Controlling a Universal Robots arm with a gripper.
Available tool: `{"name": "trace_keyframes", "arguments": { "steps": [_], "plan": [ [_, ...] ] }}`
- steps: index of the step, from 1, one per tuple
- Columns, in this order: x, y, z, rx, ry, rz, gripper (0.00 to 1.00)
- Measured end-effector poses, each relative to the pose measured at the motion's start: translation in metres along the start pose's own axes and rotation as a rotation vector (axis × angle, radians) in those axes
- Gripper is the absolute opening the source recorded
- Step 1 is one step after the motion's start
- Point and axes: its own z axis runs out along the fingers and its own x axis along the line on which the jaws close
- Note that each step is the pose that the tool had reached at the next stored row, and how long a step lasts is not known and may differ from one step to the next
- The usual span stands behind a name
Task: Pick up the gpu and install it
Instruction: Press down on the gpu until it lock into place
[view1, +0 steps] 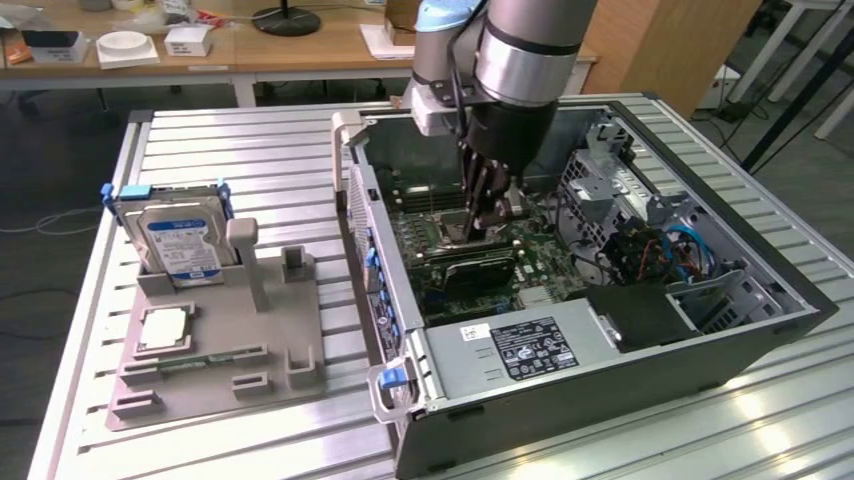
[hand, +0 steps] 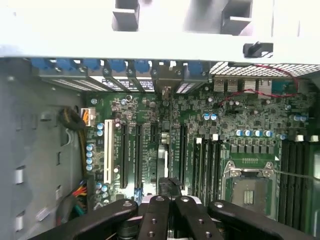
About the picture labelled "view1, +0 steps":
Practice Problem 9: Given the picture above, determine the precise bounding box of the green motherboard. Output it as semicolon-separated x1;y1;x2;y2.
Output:
383;169;581;321

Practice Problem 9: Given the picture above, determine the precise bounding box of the white round dish box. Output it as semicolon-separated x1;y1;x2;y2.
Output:
96;32;161;70

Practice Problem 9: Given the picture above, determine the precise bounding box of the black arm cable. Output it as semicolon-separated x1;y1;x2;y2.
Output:
445;29;472;139

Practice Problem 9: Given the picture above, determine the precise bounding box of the black lamp base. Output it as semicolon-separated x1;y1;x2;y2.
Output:
251;0;321;36

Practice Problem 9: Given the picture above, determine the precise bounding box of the silver chipset heatsink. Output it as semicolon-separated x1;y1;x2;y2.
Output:
516;287;559;307

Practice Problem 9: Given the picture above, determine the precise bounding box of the black nvidia graphics card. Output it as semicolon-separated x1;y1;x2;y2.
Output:
439;252;520;297

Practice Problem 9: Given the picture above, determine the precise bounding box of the silver power supply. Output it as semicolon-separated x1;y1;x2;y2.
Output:
423;298;628;401

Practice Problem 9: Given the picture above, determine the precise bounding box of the blue wire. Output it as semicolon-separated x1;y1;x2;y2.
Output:
666;224;720;281

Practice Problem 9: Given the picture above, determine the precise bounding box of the grey parts rack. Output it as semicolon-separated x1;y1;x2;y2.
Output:
105;217;329;435

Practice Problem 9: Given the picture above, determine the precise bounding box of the white table frame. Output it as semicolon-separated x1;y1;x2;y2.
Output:
730;0;854;141

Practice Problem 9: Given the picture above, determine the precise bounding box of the grey drive cage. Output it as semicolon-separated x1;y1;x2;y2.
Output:
666;259;788;334

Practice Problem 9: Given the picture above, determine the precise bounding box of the white box with black lid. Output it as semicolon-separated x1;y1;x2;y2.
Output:
18;29;88;64

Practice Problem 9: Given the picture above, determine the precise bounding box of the silver CPU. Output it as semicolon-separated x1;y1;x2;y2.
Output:
136;309;192;351

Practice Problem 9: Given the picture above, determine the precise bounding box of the red wire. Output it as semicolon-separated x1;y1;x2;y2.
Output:
636;234;668;281

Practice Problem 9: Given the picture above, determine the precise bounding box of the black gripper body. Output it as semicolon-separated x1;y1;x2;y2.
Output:
463;102;560;175

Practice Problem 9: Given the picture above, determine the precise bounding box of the metal disk bay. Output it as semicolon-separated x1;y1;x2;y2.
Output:
556;122;675;251

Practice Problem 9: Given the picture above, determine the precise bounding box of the small white carton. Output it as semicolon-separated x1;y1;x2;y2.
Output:
162;25;215;57

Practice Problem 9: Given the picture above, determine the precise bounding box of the hard disk with blue carrier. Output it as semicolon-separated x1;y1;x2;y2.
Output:
98;183;233;290

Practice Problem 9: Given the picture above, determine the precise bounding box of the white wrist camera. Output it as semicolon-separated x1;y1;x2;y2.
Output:
407;82;468;136

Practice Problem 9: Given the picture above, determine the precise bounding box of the wooden cabinet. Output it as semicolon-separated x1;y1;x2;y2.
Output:
579;0;762;121

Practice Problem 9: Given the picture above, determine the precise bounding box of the CPU socket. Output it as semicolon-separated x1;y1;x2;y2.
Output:
432;209;499;247

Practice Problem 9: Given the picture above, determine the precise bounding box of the wooden desk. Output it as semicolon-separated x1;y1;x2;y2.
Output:
0;0;599;94

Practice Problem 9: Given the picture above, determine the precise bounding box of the black wire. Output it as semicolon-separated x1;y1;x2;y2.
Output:
572;239;642;286

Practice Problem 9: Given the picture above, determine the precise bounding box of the loose green RAM stick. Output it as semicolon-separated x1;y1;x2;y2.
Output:
156;352;263;374

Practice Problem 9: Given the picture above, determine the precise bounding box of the white paper stack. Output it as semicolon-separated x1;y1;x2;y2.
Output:
359;22;419;61

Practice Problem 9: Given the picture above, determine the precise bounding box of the black open PC case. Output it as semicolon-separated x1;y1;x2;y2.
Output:
331;97;842;479

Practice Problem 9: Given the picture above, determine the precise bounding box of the black plastic shroud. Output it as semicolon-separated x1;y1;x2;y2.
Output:
584;285;703;354

